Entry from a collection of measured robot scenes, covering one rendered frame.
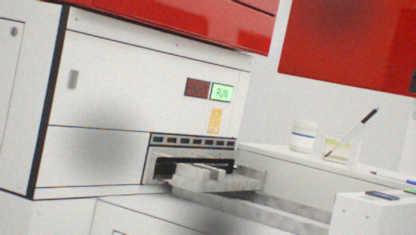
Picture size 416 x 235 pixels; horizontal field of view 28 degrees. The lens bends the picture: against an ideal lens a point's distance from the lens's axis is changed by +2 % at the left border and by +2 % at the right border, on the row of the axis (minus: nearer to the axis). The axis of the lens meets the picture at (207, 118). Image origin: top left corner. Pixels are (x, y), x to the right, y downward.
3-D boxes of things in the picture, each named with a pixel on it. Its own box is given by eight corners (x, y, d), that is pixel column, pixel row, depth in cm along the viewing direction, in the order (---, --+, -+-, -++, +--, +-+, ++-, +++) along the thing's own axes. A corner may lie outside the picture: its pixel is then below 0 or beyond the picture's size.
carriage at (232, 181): (170, 185, 202) (172, 174, 201) (238, 183, 233) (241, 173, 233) (197, 193, 198) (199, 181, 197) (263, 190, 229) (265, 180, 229)
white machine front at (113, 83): (24, 197, 168) (62, 4, 165) (220, 188, 238) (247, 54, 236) (36, 201, 166) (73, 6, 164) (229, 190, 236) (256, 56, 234)
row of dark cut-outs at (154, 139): (148, 143, 197) (150, 133, 197) (232, 147, 235) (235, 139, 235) (150, 143, 197) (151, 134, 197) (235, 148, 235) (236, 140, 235)
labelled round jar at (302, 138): (284, 148, 248) (290, 118, 248) (294, 149, 254) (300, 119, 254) (305, 153, 245) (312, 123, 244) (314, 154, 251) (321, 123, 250)
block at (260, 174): (235, 173, 230) (237, 163, 230) (241, 173, 233) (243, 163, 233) (260, 180, 226) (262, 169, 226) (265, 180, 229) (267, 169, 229)
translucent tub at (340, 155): (321, 159, 235) (325, 136, 234) (322, 158, 242) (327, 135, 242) (347, 164, 233) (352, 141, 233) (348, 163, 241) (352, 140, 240)
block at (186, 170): (174, 174, 202) (177, 162, 202) (181, 174, 205) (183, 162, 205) (201, 181, 198) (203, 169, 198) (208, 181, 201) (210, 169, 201)
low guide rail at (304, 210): (222, 192, 229) (224, 182, 229) (225, 192, 231) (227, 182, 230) (394, 244, 204) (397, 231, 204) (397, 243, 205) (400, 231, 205)
